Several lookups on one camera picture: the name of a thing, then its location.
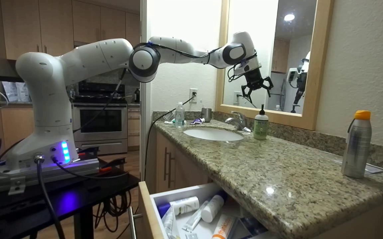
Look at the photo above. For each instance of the clear soap pump bottle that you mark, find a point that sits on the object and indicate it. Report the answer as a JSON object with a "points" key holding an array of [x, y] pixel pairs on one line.
{"points": [[180, 119]]}

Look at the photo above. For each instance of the orange white tube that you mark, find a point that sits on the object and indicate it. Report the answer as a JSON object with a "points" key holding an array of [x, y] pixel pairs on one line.
{"points": [[224, 226]]}

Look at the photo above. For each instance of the green bottle with black nozzle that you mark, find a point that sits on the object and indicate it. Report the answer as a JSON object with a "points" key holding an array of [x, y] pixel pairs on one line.
{"points": [[261, 128]]}

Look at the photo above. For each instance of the grey metal toothbrush cup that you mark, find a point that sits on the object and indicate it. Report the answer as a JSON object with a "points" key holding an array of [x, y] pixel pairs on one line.
{"points": [[207, 115]]}

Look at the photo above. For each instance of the chrome faucet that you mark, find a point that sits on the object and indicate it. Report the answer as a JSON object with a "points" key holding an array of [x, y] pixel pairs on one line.
{"points": [[238, 121]]}

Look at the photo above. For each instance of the white wall outlet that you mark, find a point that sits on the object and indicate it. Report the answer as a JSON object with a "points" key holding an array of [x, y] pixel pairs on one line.
{"points": [[193, 94]]}

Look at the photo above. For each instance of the wooden kitchen wall cabinets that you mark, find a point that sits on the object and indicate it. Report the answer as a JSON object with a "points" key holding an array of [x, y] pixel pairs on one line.
{"points": [[46, 27]]}

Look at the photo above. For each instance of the aluminium robot base mount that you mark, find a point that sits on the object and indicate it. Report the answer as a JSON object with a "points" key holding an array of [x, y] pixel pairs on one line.
{"points": [[46, 175]]}

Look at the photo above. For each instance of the silver bottle with orange cap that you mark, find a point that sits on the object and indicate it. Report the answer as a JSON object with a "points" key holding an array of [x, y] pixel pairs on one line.
{"points": [[357, 147]]}

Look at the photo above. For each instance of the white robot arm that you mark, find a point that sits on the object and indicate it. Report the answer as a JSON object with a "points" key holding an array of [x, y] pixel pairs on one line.
{"points": [[90, 58]]}

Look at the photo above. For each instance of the dark blue drawer item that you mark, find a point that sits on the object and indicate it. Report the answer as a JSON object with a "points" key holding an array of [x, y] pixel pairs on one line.
{"points": [[252, 228]]}

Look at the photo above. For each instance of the orange black clamp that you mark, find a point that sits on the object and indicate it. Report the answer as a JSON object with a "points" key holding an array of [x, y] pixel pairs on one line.
{"points": [[112, 169], [88, 155]]}

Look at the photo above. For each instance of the stainless steel oven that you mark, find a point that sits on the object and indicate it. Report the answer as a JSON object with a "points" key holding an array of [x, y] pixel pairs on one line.
{"points": [[99, 121]]}

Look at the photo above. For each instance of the white tube with blue cap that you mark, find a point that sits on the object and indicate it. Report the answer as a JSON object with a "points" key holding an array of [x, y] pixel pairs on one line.
{"points": [[183, 206]]}

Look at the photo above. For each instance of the open wooden drawer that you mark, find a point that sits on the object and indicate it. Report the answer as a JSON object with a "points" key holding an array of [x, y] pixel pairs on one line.
{"points": [[149, 213]]}

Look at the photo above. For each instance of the white sink basin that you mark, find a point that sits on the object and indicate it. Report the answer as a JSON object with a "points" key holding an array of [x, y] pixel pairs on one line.
{"points": [[213, 135]]}

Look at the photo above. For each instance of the wooden vanity cabinet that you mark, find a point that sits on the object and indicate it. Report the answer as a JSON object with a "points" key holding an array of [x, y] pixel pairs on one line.
{"points": [[183, 167]]}

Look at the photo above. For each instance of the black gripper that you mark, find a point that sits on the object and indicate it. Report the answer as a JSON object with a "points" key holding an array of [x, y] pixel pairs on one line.
{"points": [[254, 80]]}

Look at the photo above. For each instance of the wooden framed mirror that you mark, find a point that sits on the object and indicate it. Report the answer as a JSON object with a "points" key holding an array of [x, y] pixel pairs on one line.
{"points": [[320, 67]]}

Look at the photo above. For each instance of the black robot table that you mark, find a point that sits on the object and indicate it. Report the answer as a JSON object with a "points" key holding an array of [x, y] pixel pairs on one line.
{"points": [[67, 201]]}

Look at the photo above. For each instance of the white paper packet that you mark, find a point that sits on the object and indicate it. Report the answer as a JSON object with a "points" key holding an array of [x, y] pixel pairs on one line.
{"points": [[374, 169]]}

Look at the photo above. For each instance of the flat white drawer item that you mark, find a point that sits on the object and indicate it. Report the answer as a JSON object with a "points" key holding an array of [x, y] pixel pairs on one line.
{"points": [[195, 218]]}

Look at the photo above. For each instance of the small white bottle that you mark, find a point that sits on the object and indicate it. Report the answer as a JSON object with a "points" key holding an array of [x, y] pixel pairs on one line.
{"points": [[212, 209]]}

